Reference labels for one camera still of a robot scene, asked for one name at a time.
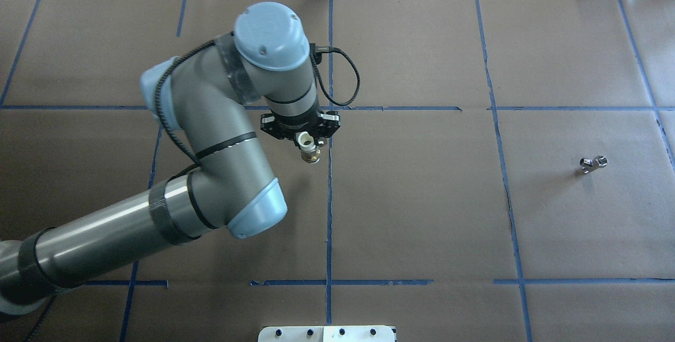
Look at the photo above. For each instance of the white brass PPR valve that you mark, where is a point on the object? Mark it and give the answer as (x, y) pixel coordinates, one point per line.
(309, 148)

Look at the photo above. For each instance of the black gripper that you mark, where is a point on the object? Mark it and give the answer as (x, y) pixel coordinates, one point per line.
(300, 127)

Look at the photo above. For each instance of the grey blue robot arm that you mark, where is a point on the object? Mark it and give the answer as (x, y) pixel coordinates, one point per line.
(199, 99)

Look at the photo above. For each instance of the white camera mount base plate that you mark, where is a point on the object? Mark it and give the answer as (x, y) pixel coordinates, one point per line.
(329, 333)

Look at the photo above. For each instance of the chrome metal pipe fitting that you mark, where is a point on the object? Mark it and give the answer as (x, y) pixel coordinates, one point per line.
(588, 165)

